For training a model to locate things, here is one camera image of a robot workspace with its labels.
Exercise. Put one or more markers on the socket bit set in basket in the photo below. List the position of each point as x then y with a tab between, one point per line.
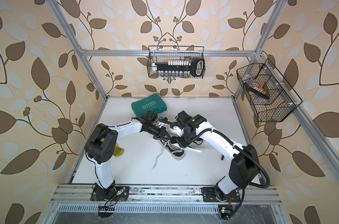
193	67

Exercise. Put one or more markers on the black white canvas sneaker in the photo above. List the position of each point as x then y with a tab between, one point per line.
177	152

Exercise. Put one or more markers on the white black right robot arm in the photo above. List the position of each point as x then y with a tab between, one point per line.
245	168

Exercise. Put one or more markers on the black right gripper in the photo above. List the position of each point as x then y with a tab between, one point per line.
181	143

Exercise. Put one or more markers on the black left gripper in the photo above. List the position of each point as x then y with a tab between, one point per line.
161	134

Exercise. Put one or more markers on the dark object in right basket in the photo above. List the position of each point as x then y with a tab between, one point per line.
256	90

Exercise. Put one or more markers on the black wire basket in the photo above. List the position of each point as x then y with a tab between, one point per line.
283	98
162	53

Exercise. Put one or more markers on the black wire basket on right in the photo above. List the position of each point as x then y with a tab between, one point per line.
283	98

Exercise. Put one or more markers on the yellow black work glove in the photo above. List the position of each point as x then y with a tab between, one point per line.
117	151

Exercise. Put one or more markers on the black wire basket at back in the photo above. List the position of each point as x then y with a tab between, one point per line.
162	53

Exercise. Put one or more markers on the green plastic tool case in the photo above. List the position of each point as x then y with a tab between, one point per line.
152	103

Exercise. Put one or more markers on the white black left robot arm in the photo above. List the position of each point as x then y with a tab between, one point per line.
104	188

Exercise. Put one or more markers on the aluminium frame rail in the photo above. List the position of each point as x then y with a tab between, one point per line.
162	194

